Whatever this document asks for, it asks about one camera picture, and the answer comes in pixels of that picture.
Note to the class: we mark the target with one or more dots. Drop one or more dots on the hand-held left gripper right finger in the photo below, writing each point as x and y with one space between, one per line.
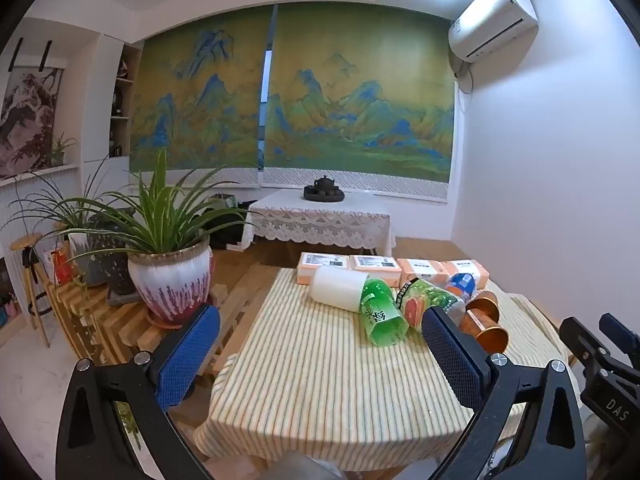
452 355

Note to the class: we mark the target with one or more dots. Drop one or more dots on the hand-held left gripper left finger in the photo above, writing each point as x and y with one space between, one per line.
187 355

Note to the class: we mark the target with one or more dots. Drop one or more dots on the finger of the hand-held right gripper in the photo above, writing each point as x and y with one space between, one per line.
622 335
585 340

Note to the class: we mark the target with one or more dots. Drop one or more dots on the copper metal cup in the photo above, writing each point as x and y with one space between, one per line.
482 307
490 337

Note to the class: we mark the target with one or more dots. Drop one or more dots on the blue printed cup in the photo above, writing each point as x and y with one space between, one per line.
461 286

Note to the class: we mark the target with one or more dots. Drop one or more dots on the white cup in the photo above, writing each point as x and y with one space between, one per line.
336 287

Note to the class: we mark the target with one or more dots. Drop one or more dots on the fruit label drink bottle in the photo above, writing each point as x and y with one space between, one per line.
425 300

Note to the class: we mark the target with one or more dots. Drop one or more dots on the plant in white purple pot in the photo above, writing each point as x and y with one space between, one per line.
172 285

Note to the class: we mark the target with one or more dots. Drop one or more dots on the white bottle green label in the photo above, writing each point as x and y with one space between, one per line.
382 317

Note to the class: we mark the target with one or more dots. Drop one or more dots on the wooden slatted plant rack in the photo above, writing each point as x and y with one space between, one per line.
115 320

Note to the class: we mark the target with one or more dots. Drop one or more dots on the orange tissue packet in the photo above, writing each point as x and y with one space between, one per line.
422 268
472 270
377 266
322 262

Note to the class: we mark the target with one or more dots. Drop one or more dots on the plant in dark speckled pot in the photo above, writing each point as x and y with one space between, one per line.
107 265

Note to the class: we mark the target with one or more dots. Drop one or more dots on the striped tablecloth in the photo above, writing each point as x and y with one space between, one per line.
310 385

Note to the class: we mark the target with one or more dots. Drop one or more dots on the black bag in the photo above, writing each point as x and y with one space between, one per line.
225 225

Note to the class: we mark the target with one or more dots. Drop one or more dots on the wooden stool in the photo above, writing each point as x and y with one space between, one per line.
30 280

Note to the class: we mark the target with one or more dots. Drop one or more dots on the white lace tablecloth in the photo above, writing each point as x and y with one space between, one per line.
315 220

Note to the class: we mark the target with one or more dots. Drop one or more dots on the black tea set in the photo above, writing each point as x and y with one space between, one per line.
323 190

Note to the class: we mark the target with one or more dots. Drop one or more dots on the small potted plant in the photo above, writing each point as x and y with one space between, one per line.
62 150

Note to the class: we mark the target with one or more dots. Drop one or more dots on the landscape print roller blind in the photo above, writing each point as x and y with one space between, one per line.
360 95
200 100

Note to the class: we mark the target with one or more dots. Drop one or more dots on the white air conditioner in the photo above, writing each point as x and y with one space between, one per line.
492 17

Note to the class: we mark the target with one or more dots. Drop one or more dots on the wall shelf with ornaments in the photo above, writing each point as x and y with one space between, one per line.
124 95

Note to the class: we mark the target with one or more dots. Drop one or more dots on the ink painting wall scroll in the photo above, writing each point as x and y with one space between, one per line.
27 120

